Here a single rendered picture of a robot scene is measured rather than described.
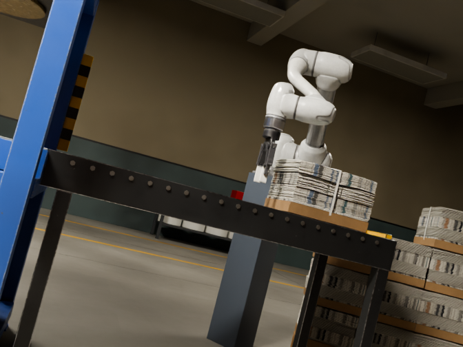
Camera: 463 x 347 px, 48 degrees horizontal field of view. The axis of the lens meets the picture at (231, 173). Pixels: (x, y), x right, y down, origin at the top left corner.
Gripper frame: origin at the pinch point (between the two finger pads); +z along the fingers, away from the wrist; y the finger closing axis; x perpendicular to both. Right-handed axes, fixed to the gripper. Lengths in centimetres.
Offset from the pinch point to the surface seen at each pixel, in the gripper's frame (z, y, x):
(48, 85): -4, -52, 87
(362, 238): 15, -33, -35
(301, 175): -3.4, -13.4, -12.3
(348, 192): -2.1, -13.8, -34.7
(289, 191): 3.6, -8.4, -11.0
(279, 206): 10.7, -3.6, -10.1
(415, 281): 30, 28, -109
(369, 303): 39, -32, -45
